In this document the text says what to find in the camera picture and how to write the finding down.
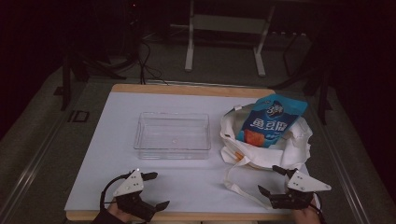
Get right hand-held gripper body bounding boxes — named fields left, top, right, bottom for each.
left=269, top=169, right=332, bottom=210

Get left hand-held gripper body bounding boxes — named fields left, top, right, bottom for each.
left=112, top=168, right=157, bottom=222

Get white cloth tote bag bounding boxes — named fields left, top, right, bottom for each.
left=219, top=103, right=314, bottom=210

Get clear plastic container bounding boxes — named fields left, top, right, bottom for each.
left=134, top=111, right=213, bottom=161

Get blue snack packet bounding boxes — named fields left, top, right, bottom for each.
left=235, top=93, right=308, bottom=148

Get person's left hand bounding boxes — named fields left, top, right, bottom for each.
left=106, top=202, right=134, bottom=224

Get person's right hand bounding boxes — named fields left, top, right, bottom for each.
left=292, top=199, right=321, bottom=224

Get white table mat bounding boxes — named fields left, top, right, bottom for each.
left=64, top=91, right=313, bottom=215

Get floor socket plate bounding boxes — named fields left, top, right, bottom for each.
left=67, top=109, right=91, bottom=123

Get black tripod stand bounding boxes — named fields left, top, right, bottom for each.
left=52, top=46, right=127, bottom=111
left=269, top=31, right=334, bottom=126

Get white metal stand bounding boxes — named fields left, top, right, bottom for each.
left=184, top=0, right=276, bottom=77

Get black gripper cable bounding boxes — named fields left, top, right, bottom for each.
left=99, top=174, right=129, bottom=213
left=309, top=199, right=326, bottom=224

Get black floor cables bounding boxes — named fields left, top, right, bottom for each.
left=136, top=38, right=169, bottom=86

